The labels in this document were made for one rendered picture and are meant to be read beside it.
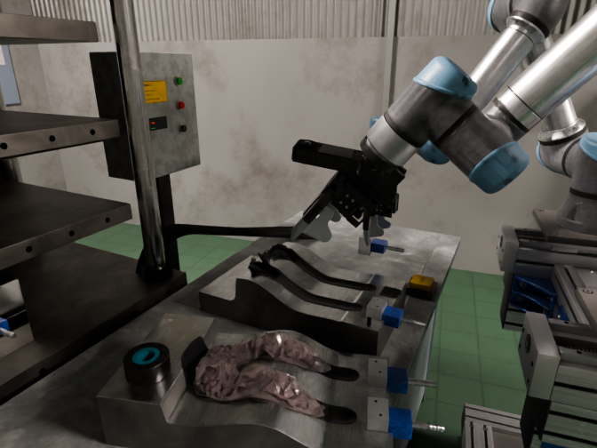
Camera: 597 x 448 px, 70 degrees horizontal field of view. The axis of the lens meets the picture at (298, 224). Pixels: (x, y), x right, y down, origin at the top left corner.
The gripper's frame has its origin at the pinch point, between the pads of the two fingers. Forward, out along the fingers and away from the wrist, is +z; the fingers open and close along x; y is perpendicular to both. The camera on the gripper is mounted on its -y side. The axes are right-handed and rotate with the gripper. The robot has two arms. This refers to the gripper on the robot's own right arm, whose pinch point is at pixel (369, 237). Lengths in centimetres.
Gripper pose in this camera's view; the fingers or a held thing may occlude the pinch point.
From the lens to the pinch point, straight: 128.6
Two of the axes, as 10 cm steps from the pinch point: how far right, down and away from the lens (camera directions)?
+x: 4.5, -3.2, 8.3
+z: 0.0, 9.4, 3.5
